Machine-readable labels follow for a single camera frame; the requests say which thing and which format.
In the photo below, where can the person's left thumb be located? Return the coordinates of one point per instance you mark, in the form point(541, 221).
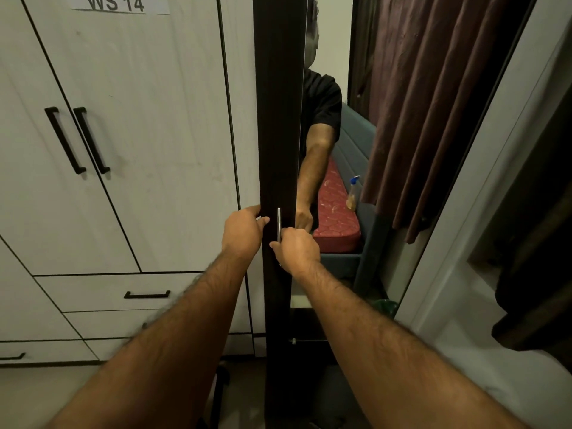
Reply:
point(263, 222)

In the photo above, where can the dark wooden wardrobe door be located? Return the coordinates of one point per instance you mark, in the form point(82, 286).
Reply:
point(277, 129)

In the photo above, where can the red patterned mattress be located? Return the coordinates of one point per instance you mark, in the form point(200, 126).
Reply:
point(336, 214)

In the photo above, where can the white paper label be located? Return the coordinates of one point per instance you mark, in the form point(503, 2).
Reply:
point(120, 3)

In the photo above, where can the white wardrobe drawer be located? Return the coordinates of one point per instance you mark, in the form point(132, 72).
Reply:
point(111, 291)
point(116, 323)

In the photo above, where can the person's left hand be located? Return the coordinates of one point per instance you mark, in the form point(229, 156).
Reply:
point(241, 232)

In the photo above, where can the person's right forearm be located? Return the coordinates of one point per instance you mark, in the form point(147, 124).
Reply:
point(384, 352)

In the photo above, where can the large wardrobe mirror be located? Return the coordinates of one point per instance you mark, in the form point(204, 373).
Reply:
point(337, 40)

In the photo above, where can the person's left forearm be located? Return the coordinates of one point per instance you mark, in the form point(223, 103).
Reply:
point(170, 344)

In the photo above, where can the maroon curtain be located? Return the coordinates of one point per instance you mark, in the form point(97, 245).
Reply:
point(429, 107)

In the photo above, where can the white wardrobe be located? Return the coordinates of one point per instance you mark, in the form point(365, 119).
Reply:
point(156, 129)

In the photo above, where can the person's right hand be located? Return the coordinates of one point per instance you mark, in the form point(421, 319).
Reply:
point(297, 252)

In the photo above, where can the person's right thumb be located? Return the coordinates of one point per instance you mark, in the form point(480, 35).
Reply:
point(277, 251)

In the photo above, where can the dark hanging cloth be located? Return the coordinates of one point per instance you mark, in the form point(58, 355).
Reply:
point(536, 245)

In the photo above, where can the spray bottle with blue nozzle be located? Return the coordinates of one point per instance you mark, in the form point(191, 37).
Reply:
point(353, 196)

